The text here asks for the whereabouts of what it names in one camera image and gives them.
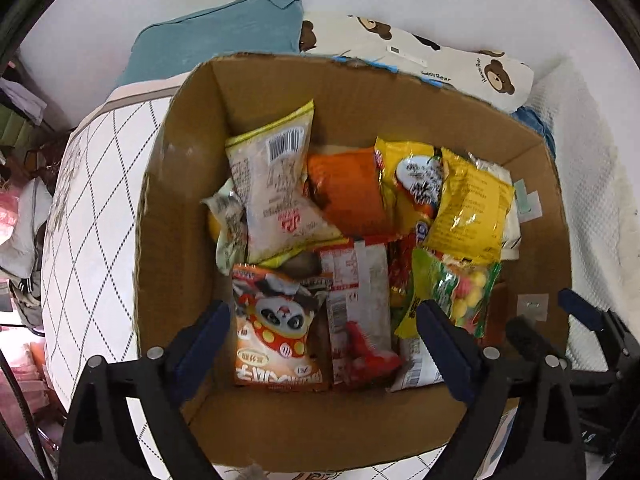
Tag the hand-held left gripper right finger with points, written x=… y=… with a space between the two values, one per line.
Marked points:
x=445 y=350

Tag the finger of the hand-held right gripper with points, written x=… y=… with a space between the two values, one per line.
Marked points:
x=580 y=307
x=530 y=340

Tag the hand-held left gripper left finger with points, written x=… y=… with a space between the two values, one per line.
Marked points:
x=205 y=345

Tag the small white barcode packet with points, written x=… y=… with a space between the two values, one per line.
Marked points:
x=415 y=365

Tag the green candy packet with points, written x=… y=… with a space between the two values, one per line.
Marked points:
x=450 y=285

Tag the orange panda print packet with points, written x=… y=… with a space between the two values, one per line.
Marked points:
x=275 y=335

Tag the white snack packet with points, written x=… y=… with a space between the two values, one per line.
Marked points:
x=510 y=242

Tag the clear red label packet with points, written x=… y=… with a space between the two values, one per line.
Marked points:
x=355 y=285

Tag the pale green white packet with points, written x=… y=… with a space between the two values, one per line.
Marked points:
x=230 y=220

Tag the yellow crinkled snack packet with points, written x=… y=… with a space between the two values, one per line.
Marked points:
x=470 y=210

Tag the clear yellow-edged snack packet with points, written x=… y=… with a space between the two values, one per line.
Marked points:
x=275 y=200

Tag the yellow red noodle packet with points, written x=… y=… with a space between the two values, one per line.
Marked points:
x=410 y=180

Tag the orange snack packet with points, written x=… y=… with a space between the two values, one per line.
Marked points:
x=350 y=190

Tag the brown cardboard box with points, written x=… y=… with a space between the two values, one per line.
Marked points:
x=320 y=105

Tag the white waffle blanket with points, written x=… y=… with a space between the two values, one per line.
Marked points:
x=590 y=160

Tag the white diamond pattern mattress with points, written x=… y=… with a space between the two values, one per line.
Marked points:
x=95 y=210

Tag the pink plastic bags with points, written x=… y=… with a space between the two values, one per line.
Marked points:
x=25 y=370

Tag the striped grey garment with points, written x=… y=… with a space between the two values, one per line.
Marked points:
x=27 y=295

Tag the white garment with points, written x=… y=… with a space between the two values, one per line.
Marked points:
x=22 y=230

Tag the green cloth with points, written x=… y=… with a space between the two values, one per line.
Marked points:
x=14 y=127

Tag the white slim rectangular strip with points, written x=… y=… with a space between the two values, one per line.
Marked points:
x=407 y=56

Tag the teal blue pillow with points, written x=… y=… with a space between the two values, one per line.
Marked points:
x=210 y=40

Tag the white bear print pillow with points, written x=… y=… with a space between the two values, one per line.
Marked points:
x=360 y=40

